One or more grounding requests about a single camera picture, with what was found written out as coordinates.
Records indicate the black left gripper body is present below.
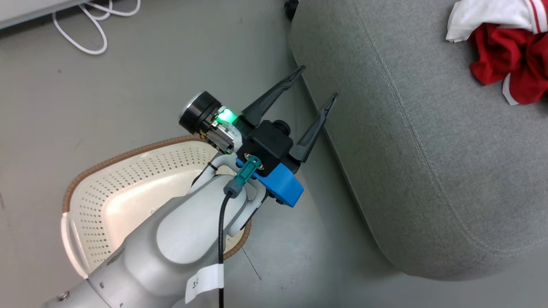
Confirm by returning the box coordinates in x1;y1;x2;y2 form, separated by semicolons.
179;91;254;155

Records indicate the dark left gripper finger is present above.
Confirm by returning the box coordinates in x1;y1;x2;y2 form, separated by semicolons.
289;93;338;163
241;65;306;127

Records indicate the red white striped clothing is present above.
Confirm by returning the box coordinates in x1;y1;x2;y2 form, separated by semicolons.
445;0;548;106

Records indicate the white perforated laundry basket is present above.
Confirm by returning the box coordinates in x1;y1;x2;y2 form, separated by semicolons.
60;135;253;281

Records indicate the black sofa foot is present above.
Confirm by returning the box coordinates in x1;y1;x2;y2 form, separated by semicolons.
283;0;300;21

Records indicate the grey fabric sofa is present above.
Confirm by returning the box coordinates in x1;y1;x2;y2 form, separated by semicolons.
289;0;548;281

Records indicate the white appliance edge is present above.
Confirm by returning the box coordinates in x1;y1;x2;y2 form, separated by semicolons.
0;0;93;30

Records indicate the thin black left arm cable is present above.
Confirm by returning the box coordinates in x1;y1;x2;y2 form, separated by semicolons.
192;162;220;185

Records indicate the white floor cable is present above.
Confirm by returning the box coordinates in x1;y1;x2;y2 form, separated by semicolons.
52;0;141;56

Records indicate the black left camera cable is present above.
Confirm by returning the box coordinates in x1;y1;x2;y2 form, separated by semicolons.
217;155;262;308

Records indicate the white cable label tag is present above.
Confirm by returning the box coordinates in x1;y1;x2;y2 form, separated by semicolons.
185;264;225;305

